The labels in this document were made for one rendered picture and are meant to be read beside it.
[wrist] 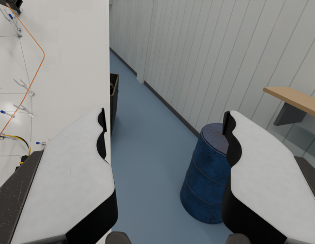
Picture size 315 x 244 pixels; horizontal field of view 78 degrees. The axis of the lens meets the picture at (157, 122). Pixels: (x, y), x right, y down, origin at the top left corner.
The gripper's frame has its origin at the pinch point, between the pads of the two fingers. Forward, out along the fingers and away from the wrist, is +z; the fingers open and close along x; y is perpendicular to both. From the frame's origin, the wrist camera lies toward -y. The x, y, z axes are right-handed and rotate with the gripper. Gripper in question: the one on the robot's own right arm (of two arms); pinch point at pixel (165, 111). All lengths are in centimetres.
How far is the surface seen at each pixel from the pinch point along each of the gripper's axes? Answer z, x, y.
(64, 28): 71, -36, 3
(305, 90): 148, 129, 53
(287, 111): 124, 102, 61
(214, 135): 123, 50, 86
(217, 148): 106, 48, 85
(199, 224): 95, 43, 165
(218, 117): 218, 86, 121
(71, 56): 65, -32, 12
